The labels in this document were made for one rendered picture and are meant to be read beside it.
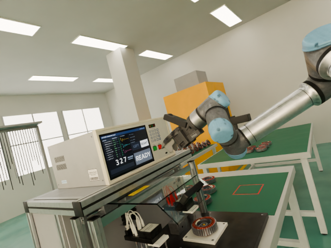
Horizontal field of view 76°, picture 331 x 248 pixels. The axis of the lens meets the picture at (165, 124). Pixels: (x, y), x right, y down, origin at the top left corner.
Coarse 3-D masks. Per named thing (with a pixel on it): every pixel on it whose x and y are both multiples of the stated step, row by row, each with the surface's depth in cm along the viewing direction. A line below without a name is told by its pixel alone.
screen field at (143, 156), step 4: (148, 148) 95; (140, 152) 91; (144, 152) 93; (148, 152) 94; (136, 156) 88; (140, 156) 90; (144, 156) 92; (148, 156) 94; (136, 160) 88; (140, 160) 90; (144, 160) 91; (136, 164) 87
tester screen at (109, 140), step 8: (136, 128) 92; (144, 128) 96; (104, 136) 78; (112, 136) 81; (120, 136) 84; (128, 136) 87; (136, 136) 91; (144, 136) 95; (104, 144) 77; (112, 144) 80; (120, 144) 83; (128, 144) 86; (104, 152) 77; (112, 152) 79; (120, 152) 82; (128, 152) 85; (136, 152) 89; (112, 160) 78; (128, 160) 84; (112, 168) 78; (128, 168) 83; (112, 176) 77
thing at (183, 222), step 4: (184, 220) 103; (168, 224) 100; (172, 224) 99; (176, 224) 97; (180, 224) 100; (184, 224) 102; (172, 228) 99; (176, 228) 98; (180, 228) 99; (184, 228) 101; (172, 232) 99; (176, 232) 98; (180, 232) 98
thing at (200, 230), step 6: (198, 222) 95; (204, 222) 94; (210, 222) 92; (216, 222) 92; (192, 228) 92; (198, 228) 89; (204, 228) 88; (210, 228) 88; (216, 228) 90; (198, 234) 89; (204, 234) 88; (210, 234) 88
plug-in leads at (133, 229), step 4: (128, 212) 83; (132, 212) 83; (136, 212) 83; (128, 216) 82; (136, 216) 81; (128, 220) 83; (136, 220) 84; (140, 220) 83; (128, 224) 83; (132, 224) 79; (136, 224) 84; (140, 224) 81; (144, 224) 83; (128, 228) 83; (132, 228) 81; (140, 228) 81; (128, 232) 82; (132, 232) 81; (136, 232) 79; (136, 236) 79
